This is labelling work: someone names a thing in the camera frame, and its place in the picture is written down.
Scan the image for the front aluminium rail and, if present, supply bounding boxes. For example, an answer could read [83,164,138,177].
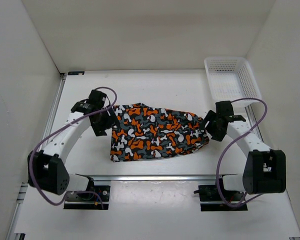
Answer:
[33,174,243,183]

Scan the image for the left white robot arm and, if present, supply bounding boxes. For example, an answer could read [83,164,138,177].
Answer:
[28,87,119,200]

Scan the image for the aluminium rail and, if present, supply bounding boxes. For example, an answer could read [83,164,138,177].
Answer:
[33,174,243,183]
[39,72,68,142]
[244,105,270,152]

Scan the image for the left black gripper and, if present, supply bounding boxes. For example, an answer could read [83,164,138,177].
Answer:
[91,104,120,137]

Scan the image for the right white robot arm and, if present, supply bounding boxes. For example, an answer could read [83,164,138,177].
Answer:
[203,100,286,200]

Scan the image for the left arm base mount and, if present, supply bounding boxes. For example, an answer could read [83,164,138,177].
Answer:
[63,176,111,211]

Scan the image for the left aluminium rail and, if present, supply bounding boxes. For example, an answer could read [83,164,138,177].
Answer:
[39,72,68,142]

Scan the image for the orange camouflage shorts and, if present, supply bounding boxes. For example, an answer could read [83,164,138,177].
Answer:
[110,103,209,162]

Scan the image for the right aluminium rail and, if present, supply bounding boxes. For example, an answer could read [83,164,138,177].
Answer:
[244,105,270,152]

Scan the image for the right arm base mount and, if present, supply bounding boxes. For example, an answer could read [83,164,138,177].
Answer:
[193,185,248,212]

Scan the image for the white plastic mesh basket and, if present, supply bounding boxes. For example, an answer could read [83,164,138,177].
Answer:
[204,56,262,108]

